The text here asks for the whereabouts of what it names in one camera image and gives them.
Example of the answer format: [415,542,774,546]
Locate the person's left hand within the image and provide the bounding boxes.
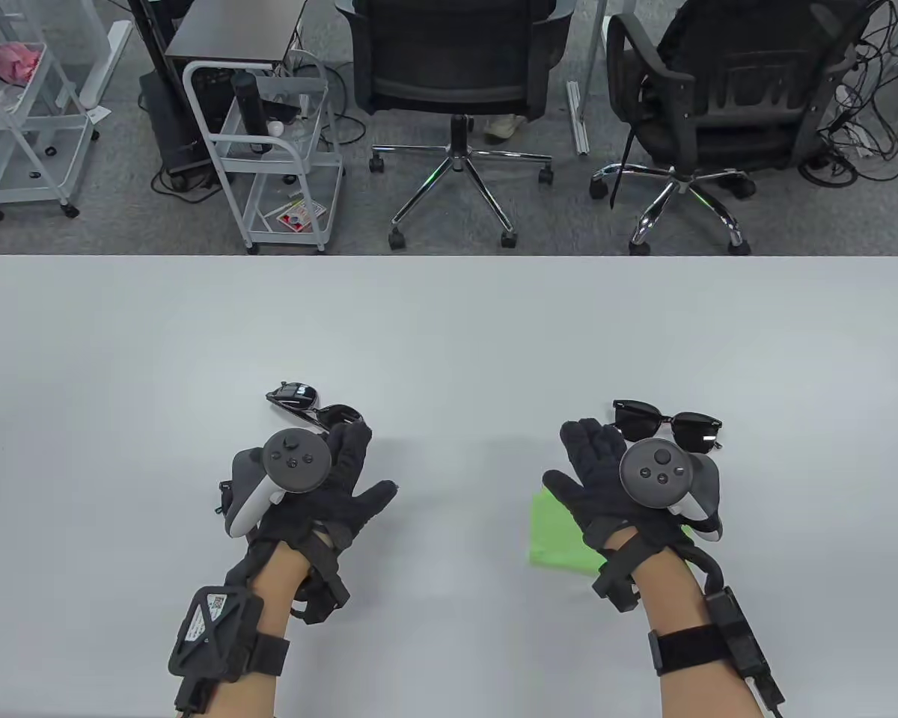
[248,419,400,569]

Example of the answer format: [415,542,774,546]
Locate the person's right hand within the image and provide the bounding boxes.
[543,417,695,554]

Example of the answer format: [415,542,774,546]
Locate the green microfibre cloth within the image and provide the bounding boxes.
[528,486,695,575]

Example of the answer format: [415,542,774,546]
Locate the black aviator sunglasses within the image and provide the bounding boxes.
[266,381,364,442]

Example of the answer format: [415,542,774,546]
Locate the black square sunglasses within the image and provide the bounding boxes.
[608,399,723,455]

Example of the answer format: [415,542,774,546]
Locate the black caged tracker white label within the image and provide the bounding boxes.
[168,585,291,711]

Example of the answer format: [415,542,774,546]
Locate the red white packet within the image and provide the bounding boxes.
[275,198,329,233]

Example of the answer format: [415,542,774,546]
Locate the white desk leg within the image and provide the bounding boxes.
[81,19,134,111]
[565,0,608,156]

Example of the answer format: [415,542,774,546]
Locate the black mesh office chair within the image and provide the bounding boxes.
[335,0,574,251]
[588,0,873,257]

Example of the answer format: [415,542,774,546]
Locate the black cylindrical bottle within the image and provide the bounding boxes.
[230,71,276,156]

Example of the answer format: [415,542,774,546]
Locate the black computer tower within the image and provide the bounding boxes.
[138,66,222,189]

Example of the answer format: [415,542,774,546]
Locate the white power strip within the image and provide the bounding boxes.
[831,112,880,158]

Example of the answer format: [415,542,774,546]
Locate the white metal shelf cart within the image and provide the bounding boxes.
[0,0,100,222]

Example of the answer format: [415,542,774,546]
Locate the dark brown side table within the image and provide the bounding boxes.
[163,0,309,70]

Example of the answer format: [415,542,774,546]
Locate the pink cloth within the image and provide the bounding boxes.
[0,34,44,85]

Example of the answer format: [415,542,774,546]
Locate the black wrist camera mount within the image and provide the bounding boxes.
[591,524,682,614]
[292,524,352,625]

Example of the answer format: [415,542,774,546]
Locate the black braided glove cable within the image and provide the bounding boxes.
[673,540,727,599]
[223,538,270,599]

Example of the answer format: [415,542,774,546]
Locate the black caged tracker with strap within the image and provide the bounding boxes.
[647,586,766,680]

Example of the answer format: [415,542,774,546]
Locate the thin black tracker cable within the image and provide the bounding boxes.
[748,669,788,718]

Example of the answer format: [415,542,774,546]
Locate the white cart with curved handle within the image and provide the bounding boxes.
[182,54,345,257]

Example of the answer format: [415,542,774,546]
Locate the tangle of black cables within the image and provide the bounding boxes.
[797,0,898,188]

